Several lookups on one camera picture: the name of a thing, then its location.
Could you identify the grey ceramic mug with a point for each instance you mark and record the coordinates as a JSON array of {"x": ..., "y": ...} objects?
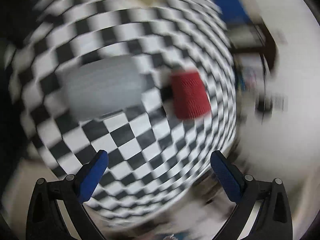
[{"x": 103, "y": 88}]

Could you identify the black white checkered tablecloth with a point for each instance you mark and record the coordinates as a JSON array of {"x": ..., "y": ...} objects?
[{"x": 148, "y": 81}]

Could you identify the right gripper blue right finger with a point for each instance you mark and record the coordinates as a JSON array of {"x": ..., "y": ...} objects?
[{"x": 229, "y": 176}]

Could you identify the red ribbed paper cup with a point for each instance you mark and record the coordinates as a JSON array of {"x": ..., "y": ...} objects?
[{"x": 190, "y": 100}]

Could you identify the dark wooden chair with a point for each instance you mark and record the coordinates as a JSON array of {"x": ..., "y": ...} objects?
[{"x": 264, "y": 44}]

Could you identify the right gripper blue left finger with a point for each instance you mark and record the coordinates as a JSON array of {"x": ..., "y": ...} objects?
[{"x": 90, "y": 174}]

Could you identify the blue folded mat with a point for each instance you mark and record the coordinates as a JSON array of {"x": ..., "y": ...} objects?
[{"x": 233, "y": 12}]

